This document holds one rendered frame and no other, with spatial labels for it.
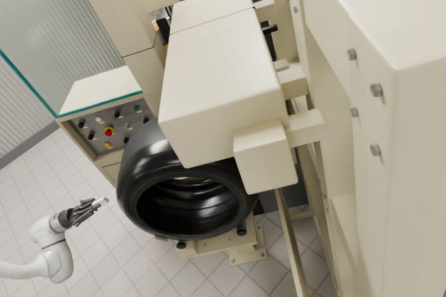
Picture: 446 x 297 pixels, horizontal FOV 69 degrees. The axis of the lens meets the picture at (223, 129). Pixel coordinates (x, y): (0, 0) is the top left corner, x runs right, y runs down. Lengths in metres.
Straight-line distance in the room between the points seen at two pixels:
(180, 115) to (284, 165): 0.22
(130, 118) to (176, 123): 1.35
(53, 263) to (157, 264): 1.17
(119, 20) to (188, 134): 0.67
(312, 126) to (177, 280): 2.03
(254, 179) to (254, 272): 1.81
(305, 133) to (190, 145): 0.23
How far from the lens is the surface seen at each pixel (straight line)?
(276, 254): 2.40
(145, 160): 1.14
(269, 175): 0.60
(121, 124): 2.02
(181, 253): 1.60
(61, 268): 1.66
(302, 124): 0.67
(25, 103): 4.60
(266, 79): 0.64
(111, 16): 1.23
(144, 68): 1.31
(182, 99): 0.67
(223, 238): 1.60
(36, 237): 1.71
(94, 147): 2.19
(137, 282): 2.71
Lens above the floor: 2.15
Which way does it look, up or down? 41 degrees down
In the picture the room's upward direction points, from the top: 23 degrees counter-clockwise
